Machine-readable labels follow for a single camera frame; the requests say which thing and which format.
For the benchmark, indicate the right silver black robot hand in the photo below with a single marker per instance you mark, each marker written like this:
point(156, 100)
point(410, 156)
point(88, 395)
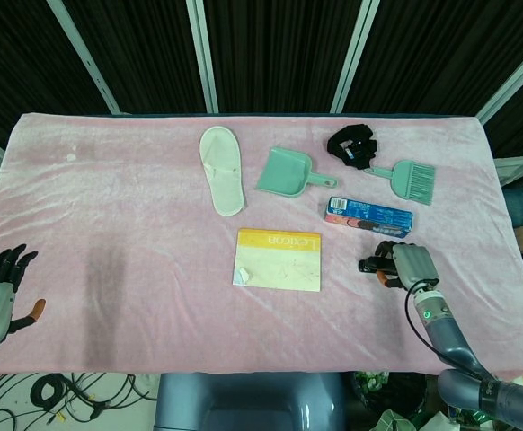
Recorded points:
point(407, 265)

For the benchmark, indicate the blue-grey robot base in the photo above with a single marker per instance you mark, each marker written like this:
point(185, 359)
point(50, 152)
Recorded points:
point(252, 401)

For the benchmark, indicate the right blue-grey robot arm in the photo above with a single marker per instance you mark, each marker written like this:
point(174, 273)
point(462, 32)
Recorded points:
point(459, 345)

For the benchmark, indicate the teal plastic hand brush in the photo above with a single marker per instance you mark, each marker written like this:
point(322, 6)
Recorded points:
point(405, 177)

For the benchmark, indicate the yellow white Lexicon book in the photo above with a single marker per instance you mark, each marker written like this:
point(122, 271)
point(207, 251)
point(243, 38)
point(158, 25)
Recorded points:
point(277, 262)

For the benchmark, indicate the blue toothpaste box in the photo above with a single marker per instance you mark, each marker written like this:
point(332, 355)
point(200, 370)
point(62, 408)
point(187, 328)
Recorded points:
point(374, 220)

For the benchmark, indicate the teal plastic dustpan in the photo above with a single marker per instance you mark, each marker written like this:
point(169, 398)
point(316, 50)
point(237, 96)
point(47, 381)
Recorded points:
point(288, 173)

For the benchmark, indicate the pink velvet table cloth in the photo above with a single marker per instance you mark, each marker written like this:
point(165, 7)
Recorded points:
point(131, 224)

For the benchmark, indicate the white disposable slipper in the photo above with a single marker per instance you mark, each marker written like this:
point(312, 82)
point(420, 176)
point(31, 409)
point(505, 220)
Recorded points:
point(222, 170)

